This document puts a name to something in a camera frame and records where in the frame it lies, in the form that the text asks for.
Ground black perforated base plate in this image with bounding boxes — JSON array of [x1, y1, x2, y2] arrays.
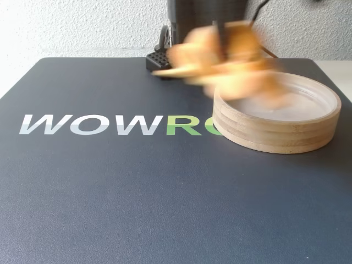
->
[[145, 50, 177, 80]]

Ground black cable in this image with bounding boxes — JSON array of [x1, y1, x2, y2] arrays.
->
[[248, 0, 272, 28]]

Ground orange plush toy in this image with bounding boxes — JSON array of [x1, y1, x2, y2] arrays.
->
[[151, 21, 296, 109]]

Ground round bamboo cutting board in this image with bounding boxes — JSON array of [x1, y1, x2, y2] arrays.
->
[[212, 71, 343, 155]]

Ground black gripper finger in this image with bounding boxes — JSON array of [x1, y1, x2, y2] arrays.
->
[[212, 20, 229, 60]]

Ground dark blue logo mat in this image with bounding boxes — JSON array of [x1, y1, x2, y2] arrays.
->
[[0, 57, 352, 264]]

